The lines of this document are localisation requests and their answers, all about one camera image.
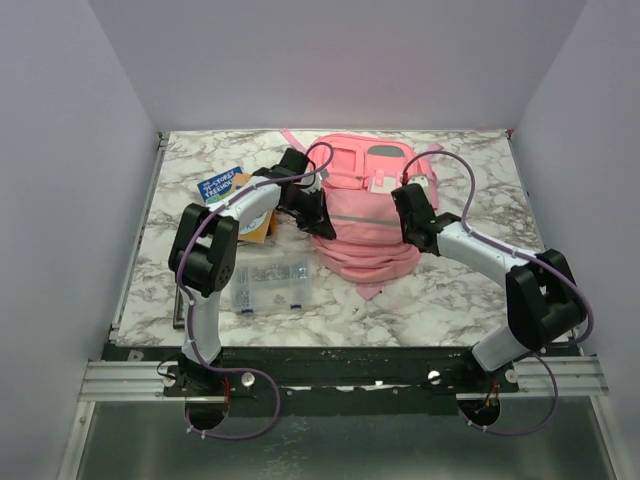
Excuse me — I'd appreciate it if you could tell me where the aluminium extrusion rail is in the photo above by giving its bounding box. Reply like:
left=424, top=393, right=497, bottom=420
left=80, top=361, right=164, bottom=402

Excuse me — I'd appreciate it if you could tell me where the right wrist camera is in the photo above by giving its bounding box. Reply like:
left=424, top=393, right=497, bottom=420
left=408, top=174, right=431, bottom=189

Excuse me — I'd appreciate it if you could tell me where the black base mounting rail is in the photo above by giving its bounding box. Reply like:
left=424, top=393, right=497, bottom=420
left=102, top=344, right=518, bottom=417

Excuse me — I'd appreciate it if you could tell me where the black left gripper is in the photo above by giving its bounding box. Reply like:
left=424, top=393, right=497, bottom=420
left=280, top=188, right=333, bottom=240

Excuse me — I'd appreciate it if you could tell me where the clear plastic screw organizer box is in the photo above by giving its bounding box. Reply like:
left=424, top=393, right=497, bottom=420
left=229, top=255, right=312, bottom=314

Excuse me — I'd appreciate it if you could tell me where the black metal clamp bracket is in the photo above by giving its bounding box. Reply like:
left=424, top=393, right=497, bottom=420
left=172, top=290, right=185, bottom=331

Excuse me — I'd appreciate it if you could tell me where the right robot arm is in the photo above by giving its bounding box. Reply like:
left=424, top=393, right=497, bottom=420
left=391, top=184, right=588, bottom=392

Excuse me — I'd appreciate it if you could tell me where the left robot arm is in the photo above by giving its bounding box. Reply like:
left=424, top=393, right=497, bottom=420
left=168, top=142, right=337, bottom=395

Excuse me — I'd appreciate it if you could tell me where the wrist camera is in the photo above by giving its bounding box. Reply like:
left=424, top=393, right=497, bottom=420
left=408, top=174, right=431, bottom=189
left=302, top=169, right=329, bottom=193

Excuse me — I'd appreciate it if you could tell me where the pink student backpack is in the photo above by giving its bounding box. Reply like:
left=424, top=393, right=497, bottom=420
left=312, top=133, right=443, bottom=300

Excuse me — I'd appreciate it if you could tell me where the blue treehouse paperback book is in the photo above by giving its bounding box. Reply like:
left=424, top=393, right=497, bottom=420
left=197, top=166, right=243, bottom=204

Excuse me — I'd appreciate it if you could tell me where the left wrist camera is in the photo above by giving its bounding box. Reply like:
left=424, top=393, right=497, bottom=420
left=302, top=169, right=329, bottom=193

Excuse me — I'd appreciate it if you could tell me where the orange paperback book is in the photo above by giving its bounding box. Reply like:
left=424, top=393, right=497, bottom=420
left=232, top=172, right=279, bottom=245

